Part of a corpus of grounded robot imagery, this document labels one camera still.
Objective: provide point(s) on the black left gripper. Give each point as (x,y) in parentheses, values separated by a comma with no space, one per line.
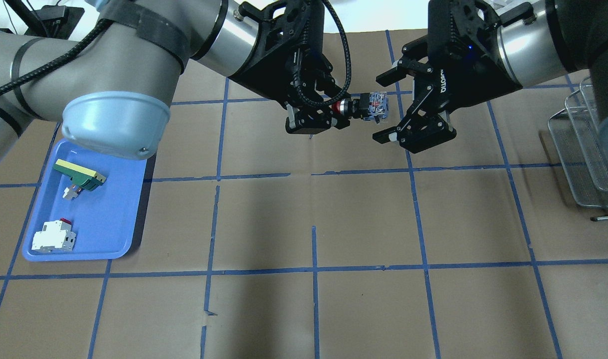
(260,75)

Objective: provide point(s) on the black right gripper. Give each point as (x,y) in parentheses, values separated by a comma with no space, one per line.
(476,75)

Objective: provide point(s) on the red emergency stop button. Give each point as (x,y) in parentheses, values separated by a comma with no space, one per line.
(370,106)

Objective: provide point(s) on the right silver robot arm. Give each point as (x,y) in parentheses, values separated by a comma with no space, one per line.
(555,38)

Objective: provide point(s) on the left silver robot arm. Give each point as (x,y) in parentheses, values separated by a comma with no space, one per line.
(111,91)

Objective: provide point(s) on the green yellow terminal block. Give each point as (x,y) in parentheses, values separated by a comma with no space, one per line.
(81,177)

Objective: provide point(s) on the blue plastic tray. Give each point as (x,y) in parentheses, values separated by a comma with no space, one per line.
(108,221)

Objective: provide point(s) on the white circuit breaker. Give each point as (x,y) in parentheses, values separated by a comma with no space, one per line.
(56,235)

